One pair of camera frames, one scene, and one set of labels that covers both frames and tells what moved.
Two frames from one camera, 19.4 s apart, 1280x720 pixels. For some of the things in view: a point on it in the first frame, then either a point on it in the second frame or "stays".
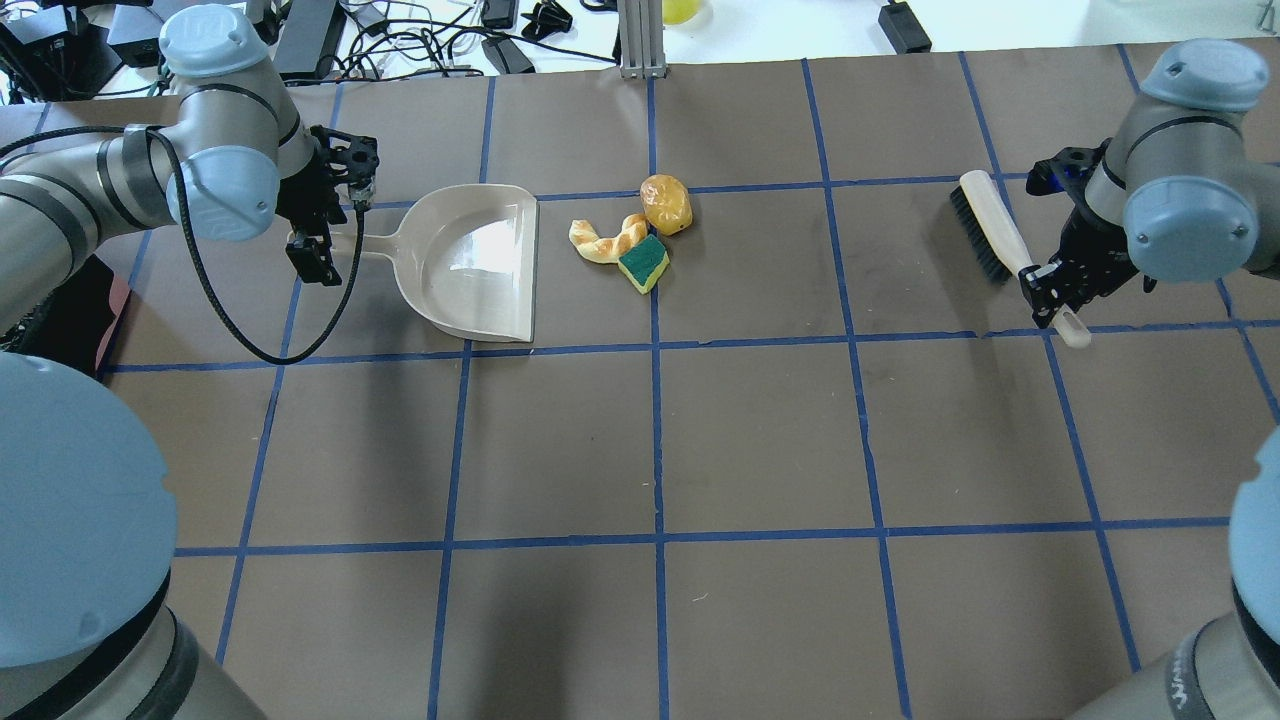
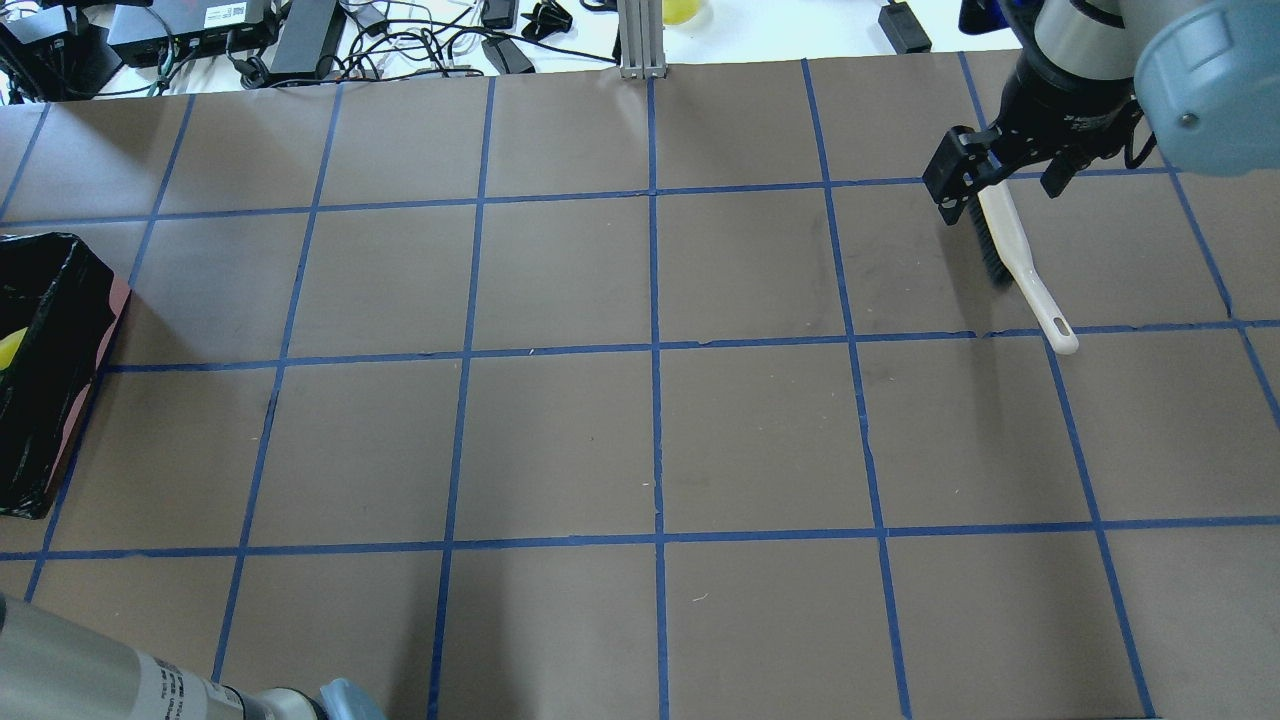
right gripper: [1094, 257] to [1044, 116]
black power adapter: [312, 31] stays
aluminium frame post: [641, 39] stays
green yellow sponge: [644, 264] to [9, 346]
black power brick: [903, 28] stays
